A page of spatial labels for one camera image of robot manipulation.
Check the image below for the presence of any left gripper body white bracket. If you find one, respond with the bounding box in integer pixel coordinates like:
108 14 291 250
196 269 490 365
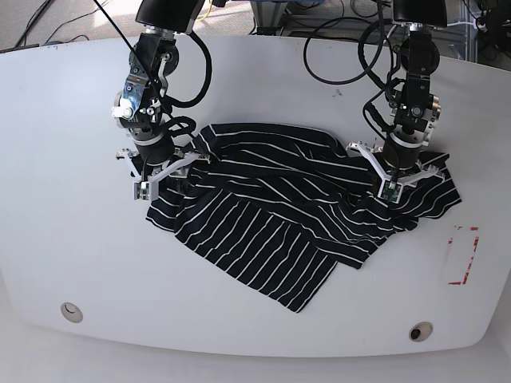
346 133 446 188

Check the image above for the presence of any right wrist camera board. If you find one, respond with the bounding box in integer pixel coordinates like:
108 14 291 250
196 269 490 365
133 181 150 200

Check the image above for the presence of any grey aluminium frame stand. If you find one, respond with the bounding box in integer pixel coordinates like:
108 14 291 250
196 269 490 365
250 1 480 63

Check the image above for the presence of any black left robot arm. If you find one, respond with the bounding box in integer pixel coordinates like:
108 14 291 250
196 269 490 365
349 1 447 201

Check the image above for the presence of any table cable grommet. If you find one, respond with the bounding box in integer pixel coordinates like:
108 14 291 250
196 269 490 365
61 302 83 324
409 322 434 342

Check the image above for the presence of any white floor cable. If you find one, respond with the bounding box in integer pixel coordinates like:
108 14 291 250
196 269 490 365
378 19 476 47

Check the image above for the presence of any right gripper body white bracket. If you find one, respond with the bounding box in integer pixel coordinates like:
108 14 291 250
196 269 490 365
116 133 211 192

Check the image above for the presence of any navy white striped t-shirt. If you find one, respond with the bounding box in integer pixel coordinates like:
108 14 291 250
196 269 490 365
147 123 461 313

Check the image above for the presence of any red tape rectangle marking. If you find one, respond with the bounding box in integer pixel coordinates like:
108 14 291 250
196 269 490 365
443 226 480 286

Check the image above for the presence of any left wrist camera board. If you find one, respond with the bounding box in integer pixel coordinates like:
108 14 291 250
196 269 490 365
378 180 403 203

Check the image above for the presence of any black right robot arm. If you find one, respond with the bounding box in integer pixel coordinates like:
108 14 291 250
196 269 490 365
112 0 212 201

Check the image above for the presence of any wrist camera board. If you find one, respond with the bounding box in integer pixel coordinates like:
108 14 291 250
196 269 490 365
378 180 403 203
133 181 150 200

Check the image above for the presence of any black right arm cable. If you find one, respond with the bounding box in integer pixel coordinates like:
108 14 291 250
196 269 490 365
93 0 212 140

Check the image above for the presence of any right table cable grommet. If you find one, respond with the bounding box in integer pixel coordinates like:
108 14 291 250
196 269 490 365
409 322 434 342

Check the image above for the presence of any left table cable grommet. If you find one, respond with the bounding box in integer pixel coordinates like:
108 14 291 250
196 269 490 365
61 302 83 324

